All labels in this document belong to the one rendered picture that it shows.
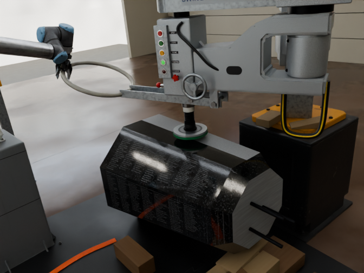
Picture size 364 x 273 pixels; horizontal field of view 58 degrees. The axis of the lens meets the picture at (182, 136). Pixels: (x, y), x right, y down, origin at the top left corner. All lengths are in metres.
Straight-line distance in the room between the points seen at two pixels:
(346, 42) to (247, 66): 6.33
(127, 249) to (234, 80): 1.29
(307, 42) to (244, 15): 7.52
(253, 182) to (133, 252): 0.96
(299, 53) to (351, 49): 6.31
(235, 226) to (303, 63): 0.86
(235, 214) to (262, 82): 0.67
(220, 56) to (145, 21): 8.81
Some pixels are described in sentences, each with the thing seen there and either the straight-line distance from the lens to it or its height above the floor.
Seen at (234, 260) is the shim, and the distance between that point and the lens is 2.04.
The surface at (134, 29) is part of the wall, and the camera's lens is 10.24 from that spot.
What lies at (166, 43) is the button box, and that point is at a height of 1.40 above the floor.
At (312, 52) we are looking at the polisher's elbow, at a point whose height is 1.35.
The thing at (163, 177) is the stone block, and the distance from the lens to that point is 1.95.
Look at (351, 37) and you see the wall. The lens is 7.93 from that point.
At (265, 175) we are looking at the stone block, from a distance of 1.82.
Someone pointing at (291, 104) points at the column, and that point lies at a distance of 2.40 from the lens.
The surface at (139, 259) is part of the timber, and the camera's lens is 2.23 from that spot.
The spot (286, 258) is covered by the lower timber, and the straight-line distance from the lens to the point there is 2.25.
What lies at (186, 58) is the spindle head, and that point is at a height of 1.32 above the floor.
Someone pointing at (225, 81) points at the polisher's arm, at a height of 1.20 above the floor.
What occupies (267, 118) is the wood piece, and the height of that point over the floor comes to 0.83.
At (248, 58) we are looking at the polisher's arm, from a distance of 1.71.
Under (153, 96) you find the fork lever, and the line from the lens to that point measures 2.04.
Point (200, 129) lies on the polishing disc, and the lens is 2.04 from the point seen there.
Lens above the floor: 1.64
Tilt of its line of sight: 23 degrees down
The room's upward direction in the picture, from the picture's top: 5 degrees counter-clockwise
